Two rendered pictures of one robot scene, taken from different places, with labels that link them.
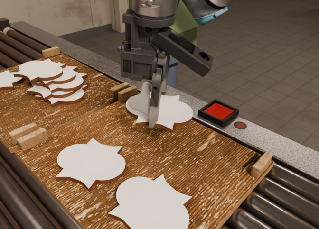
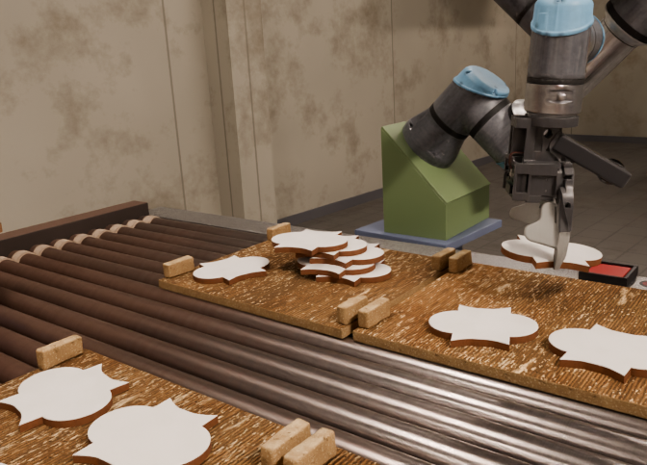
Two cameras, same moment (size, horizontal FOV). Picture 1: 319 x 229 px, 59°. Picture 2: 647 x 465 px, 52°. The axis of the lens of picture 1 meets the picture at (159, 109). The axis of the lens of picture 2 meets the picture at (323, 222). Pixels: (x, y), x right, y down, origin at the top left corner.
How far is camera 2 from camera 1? 0.57 m
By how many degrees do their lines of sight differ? 20
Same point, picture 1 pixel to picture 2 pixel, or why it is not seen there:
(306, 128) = not seen: outside the picture
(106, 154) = (498, 316)
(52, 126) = not seen: hidden behind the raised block
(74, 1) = (154, 196)
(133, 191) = (574, 340)
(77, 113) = (401, 289)
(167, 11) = (578, 107)
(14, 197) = (400, 374)
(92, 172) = (498, 331)
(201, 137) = (610, 294)
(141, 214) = (606, 355)
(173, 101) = not seen: hidden behind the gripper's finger
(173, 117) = (579, 256)
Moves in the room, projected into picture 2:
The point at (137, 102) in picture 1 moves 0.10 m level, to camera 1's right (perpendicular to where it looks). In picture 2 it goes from (538, 231) to (608, 225)
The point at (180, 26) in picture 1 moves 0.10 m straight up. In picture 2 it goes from (466, 183) to (466, 142)
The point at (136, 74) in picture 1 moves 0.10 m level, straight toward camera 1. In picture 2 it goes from (532, 193) to (572, 209)
